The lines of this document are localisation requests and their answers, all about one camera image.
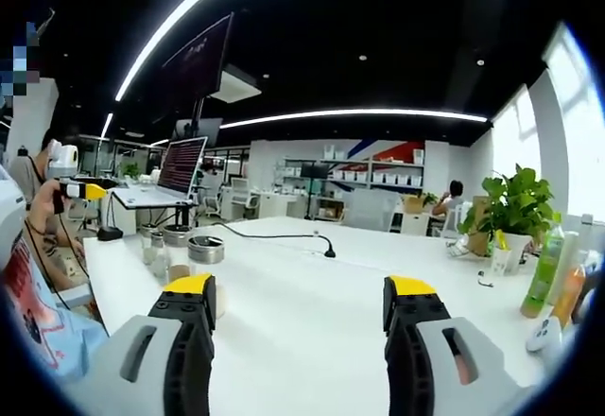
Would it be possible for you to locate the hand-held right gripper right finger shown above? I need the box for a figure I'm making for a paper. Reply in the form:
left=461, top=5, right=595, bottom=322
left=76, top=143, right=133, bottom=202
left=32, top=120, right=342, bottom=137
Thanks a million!
left=382, top=274, right=545, bottom=416

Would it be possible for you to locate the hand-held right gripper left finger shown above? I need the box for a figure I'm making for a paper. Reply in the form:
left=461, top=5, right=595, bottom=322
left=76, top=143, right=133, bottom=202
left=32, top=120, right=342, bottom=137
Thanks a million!
left=60, top=272, right=218, bottom=416

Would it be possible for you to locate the tan powder seasoning bottle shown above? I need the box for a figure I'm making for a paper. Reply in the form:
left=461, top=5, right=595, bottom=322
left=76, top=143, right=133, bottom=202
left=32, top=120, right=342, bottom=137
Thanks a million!
left=140, top=226, right=156, bottom=266

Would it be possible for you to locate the white powder seasoning bottle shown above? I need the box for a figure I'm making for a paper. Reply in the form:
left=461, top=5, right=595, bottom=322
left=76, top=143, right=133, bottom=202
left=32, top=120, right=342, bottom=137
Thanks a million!
left=187, top=234, right=227, bottom=319
left=149, top=234, right=171, bottom=283

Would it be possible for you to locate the brown granule seasoning bottle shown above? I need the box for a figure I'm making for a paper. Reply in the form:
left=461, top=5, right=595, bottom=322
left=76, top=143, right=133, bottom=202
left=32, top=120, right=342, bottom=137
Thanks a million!
left=163, top=225, right=192, bottom=285

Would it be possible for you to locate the green drink bottle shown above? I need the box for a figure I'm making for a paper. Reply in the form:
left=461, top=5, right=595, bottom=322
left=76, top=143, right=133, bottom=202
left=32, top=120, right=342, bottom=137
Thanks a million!
left=519, top=212, right=566, bottom=321

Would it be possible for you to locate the orange drink bottle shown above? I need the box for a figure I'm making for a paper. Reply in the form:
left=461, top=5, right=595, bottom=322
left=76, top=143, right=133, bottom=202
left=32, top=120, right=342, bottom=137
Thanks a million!
left=550, top=264, right=587, bottom=330

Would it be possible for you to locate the person's left hand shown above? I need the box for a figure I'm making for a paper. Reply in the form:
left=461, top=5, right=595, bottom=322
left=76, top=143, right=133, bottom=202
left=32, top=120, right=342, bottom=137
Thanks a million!
left=27, top=179, right=71, bottom=233

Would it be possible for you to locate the white chest device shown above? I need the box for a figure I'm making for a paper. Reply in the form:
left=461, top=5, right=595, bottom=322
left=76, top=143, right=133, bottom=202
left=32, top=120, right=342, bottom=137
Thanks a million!
left=0, top=165, right=27, bottom=270

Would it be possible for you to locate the long ceiling light strip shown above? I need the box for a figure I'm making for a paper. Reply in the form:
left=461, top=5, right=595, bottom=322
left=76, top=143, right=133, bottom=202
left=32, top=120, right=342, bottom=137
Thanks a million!
left=114, top=0, right=254, bottom=104

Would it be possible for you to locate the black laptop stand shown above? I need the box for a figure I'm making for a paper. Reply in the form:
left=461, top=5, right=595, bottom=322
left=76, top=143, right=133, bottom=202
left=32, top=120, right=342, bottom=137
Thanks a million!
left=106, top=196, right=199, bottom=228

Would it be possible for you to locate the white laptop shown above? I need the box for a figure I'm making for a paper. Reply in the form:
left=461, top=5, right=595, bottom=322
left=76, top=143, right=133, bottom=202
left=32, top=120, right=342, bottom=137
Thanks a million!
left=107, top=135, right=209, bottom=210

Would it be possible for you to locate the white mesh office chair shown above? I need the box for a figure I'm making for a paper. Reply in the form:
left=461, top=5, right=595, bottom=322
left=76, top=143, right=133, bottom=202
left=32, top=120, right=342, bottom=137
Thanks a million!
left=229, top=178, right=261, bottom=221
left=202, top=179, right=226, bottom=217

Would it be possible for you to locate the small dark hanging monitor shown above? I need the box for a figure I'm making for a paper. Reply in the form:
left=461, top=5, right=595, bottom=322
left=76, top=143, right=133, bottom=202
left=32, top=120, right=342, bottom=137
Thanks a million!
left=175, top=117, right=223, bottom=146

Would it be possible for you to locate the white crumpled wrapper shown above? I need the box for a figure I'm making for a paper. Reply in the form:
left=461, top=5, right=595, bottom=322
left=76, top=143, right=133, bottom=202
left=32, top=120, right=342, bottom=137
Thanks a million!
left=446, top=238, right=472, bottom=259

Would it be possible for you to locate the white game controller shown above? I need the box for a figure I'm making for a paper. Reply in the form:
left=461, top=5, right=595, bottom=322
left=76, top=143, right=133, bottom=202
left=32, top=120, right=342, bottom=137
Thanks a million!
left=526, top=316, right=564, bottom=354

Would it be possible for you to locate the brown paper bag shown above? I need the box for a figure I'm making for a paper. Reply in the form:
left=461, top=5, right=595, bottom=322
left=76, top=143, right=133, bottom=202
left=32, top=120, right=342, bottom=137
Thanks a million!
left=467, top=196, right=495, bottom=256

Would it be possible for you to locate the grey office chair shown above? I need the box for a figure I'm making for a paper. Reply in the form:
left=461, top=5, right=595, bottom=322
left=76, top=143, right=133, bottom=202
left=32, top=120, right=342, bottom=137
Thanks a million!
left=340, top=188, right=402, bottom=233

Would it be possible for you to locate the large dark hanging monitor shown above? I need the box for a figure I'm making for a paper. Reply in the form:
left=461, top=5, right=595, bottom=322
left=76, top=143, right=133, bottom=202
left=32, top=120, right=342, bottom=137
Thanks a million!
left=160, top=12, right=235, bottom=100

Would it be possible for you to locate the white ceiling air conditioner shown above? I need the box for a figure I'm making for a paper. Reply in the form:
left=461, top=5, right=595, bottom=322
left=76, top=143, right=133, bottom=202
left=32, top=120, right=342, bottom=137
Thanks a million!
left=210, top=71, right=262, bottom=104

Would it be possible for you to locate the row of white storage boxes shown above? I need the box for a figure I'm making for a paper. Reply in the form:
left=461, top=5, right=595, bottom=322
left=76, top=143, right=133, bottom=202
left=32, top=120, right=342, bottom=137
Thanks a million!
left=320, top=146, right=424, bottom=186

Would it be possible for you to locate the green potted plant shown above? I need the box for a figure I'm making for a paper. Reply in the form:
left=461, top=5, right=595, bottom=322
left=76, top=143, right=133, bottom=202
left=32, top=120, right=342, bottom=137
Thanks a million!
left=457, top=164, right=557, bottom=266

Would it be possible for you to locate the tall white tumbler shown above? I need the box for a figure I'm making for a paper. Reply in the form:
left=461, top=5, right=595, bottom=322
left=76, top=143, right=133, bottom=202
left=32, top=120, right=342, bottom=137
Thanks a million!
left=545, top=230, right=581, bottom=306

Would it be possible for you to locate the white storage shelf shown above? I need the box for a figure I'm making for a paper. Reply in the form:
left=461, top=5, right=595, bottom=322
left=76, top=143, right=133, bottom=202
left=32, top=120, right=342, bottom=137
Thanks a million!
left=281, top=144, right=425, bottom=221

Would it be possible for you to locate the black monitor on floor stand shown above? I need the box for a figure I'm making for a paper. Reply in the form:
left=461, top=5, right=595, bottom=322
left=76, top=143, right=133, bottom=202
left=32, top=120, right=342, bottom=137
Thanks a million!
left=300, top=163, right=331, bottom=221

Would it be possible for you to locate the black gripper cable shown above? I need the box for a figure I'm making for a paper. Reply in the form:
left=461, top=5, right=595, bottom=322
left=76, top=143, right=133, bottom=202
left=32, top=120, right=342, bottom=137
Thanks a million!
left=56, top=211, right=103, bottom=322

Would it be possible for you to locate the black power cable with plug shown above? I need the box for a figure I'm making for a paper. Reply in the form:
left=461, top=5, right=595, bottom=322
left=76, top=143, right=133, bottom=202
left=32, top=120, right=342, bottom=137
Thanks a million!
left=210, top=221, right=337, bottom=260

